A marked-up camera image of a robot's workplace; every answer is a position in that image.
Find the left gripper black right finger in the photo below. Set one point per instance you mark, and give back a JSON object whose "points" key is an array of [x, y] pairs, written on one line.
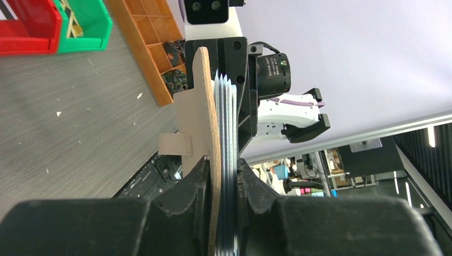
{"points": [[275, 224]]}

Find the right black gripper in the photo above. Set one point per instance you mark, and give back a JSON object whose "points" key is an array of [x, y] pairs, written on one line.
{"points": [[272, 77]]}

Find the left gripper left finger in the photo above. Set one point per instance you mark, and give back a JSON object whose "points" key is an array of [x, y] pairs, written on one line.
{"points": [[174, 223]]}

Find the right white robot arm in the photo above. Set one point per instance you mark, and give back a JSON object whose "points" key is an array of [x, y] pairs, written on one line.
{"points": [[296, 118]]}

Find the white striped card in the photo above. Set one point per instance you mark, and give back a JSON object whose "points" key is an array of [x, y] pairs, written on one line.
{"points": [[7, 12]]}

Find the orange compartment tray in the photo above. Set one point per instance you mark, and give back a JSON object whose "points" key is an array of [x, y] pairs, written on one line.
{"points": [[149, 27]]}

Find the green plastic bin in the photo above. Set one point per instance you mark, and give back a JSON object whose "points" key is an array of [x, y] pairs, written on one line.
{"points": [[95, 22]]}

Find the red plastic bin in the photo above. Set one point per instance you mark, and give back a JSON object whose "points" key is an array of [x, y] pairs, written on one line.
{"points": [[36, 31]]}

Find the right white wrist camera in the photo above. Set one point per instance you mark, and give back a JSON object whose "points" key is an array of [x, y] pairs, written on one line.
{"points": [[211, 19]]}

